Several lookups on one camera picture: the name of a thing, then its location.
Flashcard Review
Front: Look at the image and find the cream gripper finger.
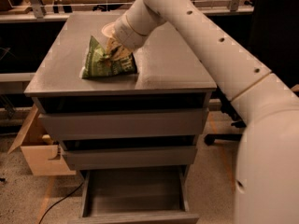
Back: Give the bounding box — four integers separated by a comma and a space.
113, 45, 132, 61
106, 37, 121, 55

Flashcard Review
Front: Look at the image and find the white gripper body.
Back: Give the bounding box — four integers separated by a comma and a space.
112, 15, 148, 50

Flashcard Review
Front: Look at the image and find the green jalapeno chip bag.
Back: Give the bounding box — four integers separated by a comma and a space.
79, 36, 137, 79

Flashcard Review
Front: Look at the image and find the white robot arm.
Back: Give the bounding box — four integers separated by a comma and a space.
112, 0, 299, 224

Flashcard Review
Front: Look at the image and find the grey drawer cabinet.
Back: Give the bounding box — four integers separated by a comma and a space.
23, 10, 218, 224

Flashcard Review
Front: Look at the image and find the top grey drawer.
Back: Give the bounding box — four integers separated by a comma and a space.
39, 107, 208, 141

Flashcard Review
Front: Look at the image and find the grey drawer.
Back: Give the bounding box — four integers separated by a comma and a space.
39, 107, 208, 141
63, 136, 197, 170

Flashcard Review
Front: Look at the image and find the middle grey drawer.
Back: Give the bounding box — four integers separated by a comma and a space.
63, 136, 197, 170

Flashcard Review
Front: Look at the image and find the open bottom drawer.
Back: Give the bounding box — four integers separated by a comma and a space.
69, 166, 199, 224

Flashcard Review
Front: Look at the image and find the white paper bowl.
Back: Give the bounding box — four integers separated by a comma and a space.
101, 22, 115, 38

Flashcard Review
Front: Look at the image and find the cardboard box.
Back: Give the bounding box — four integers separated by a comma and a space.
8, 105, 76, 175

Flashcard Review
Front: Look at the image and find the black office chair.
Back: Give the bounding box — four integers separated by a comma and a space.
204, 0, 299, 147

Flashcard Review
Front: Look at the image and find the black floor cable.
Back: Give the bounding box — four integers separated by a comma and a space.
37, 180, 86, 224

